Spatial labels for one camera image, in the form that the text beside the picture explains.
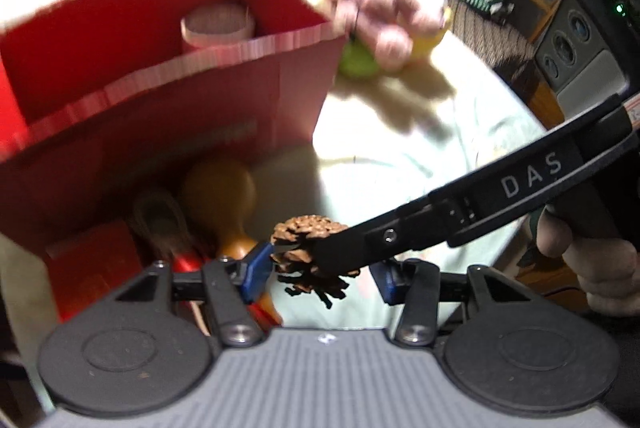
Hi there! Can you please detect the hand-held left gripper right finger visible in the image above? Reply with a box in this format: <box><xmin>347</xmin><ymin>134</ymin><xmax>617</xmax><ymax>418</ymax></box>
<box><xmin>370</xmin><ymin>258</ymin><xmax>547</xmax><ymax>347</ymax></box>

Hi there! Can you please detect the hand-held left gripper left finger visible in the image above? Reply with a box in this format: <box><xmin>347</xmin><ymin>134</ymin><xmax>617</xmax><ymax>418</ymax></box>
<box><xmin>107</xmin><ymin>241</ymin><xmax>276</xmax><ymax>350</ymax></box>

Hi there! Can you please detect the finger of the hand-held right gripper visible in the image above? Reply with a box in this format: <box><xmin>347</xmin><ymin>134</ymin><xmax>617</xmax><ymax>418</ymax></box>
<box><xmin>309</xmin><ymin>201</ymin><xmax>453</xmax><ymax>278</ymax></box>

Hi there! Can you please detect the brown pine cone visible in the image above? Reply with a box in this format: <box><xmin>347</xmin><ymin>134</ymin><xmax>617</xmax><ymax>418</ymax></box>
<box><xmin>270</xmin><ymin>214</ymin><xmax>362</xmax><ymax>310</ymax></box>

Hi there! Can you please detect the round wooden knob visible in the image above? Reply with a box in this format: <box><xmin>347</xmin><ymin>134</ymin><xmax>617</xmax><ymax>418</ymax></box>
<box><xmin>180</xmin><ymin>158</ymin><xmax>282</xmax><ymax>328</ymax></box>

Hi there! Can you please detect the miniature red sneaker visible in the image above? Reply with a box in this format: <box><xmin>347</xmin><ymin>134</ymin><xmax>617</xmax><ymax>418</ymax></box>
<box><xmin>132</xmin><ymin>189</ymin><xmax>213</xmax><ymax>280</ymax></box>

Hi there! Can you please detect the small red packaging box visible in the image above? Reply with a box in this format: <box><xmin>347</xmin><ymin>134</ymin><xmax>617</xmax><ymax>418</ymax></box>
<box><xmin>44</xmin><ymin>218</ymin><xmax>151</xmax><ymax>325</ymax></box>

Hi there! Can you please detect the red cardboard box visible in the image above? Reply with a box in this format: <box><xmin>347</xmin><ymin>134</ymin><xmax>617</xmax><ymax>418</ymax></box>
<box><xmin>0</xmin><ymin>0</ymin><xmax>349</xmax><ymax>271</ymax></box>

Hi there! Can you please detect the person's right hand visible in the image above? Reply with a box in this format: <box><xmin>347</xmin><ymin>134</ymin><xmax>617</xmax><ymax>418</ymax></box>
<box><xmin>536</xmin><ymin>207</ymin><xmax>640</xmax><ymax>320</ymax></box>

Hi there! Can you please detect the pale green tablecloth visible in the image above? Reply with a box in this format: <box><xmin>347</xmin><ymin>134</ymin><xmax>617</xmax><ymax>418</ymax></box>
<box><xmin>0</xmin><ymin>28</ymin><xmax>551</xmax><ymax>333</ymax></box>

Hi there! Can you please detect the dark woven cloth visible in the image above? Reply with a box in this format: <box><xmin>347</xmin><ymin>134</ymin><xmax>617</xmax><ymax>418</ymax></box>
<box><xmin>445</xmin><ymin>0</ymin><xmax>566</xmax><ymax>129</ymax></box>

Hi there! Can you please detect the yellow round fruit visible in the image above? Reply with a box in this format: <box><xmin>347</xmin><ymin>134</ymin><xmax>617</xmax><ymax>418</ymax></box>
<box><xmin>407</xmin><ymin>6</ymin><xmax>454</xmax><ymax>62</ymax></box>

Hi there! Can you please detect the pink plush toy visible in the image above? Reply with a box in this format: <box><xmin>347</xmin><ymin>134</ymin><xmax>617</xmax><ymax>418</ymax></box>
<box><xmin>320</xmin><ymin>0</ymin><xmax>449</xmax><ymax>72</ymax></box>

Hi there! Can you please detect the printed tape roll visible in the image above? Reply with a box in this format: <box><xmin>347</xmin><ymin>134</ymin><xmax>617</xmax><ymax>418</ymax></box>
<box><xmin>180</xmin><ymin>2</ymin><xmax>257</xmax><ymax>55</ymax></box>

